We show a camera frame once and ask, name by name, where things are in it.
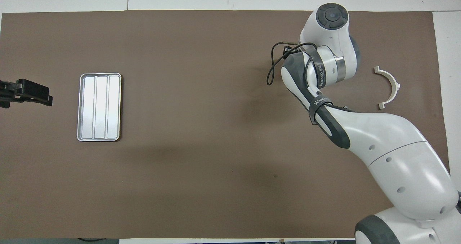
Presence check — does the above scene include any white semicircular bracket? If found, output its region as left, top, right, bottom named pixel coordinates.
left=373, top=66, right=400, bottom=110

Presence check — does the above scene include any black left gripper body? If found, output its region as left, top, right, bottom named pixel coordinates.
left=0, top=79, right=50, bottom=108

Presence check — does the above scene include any silver metal tray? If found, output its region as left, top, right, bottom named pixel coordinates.
left=77, top=73, right=122, bottom=142

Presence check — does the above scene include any brown table mat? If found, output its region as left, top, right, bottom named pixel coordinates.
left=0, top=10, right=458, bottom=239

